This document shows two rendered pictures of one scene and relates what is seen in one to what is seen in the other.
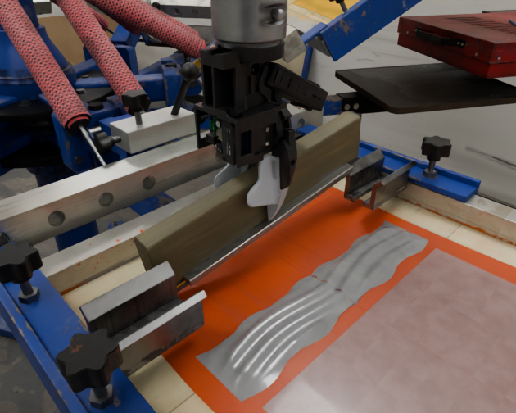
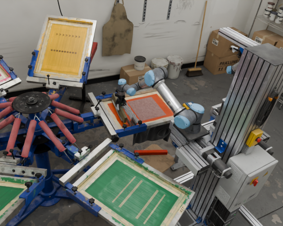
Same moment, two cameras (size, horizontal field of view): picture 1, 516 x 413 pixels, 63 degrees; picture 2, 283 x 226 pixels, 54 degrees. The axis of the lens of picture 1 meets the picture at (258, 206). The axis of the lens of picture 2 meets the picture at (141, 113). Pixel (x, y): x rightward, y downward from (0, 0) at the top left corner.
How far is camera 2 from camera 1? 2.52 m
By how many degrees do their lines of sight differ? 61
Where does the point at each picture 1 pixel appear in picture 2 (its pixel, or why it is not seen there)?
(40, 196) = (108, 125)
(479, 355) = (142, 107)
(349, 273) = (128, 109)
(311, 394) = (141, 118)
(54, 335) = (130, 128)
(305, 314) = (132, 115)
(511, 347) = (142, 105)
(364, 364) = (139, 114)
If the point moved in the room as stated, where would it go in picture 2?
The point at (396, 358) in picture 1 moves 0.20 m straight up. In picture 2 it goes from (140, 111) to (142, 96)
